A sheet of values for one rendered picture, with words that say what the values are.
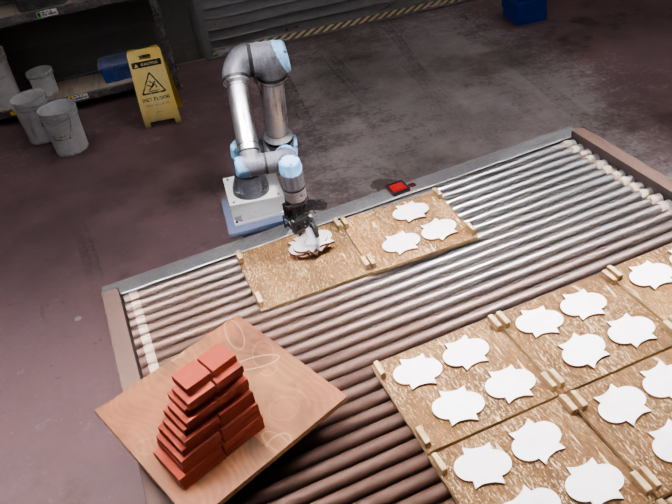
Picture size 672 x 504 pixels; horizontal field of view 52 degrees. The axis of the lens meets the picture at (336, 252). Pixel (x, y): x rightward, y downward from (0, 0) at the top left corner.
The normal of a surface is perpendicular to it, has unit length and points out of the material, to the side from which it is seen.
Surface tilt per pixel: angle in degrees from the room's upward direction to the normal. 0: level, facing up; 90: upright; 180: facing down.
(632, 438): 0
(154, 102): 78
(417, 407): 0
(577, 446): 0
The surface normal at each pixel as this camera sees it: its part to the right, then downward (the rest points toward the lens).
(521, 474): -0.13, -0.78
